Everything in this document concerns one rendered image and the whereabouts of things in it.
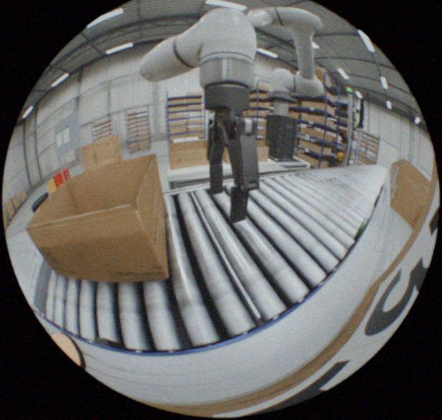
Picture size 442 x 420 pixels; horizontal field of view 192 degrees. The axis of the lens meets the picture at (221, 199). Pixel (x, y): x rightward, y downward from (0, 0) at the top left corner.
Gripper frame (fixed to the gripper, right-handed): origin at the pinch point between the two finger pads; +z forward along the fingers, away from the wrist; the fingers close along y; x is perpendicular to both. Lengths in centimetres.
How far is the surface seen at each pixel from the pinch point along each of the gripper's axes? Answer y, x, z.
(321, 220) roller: -7.6, -31.2, 11.4
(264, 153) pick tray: 48, -47, 4
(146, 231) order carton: -7.6, 14.9, -1.8
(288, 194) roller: 10.2, -31.4, 11.2
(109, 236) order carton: -7.8, 20.8, -2.4
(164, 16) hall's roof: 623, 50, -714
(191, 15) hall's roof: 625, -87, -713
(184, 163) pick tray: 53, 1, 7
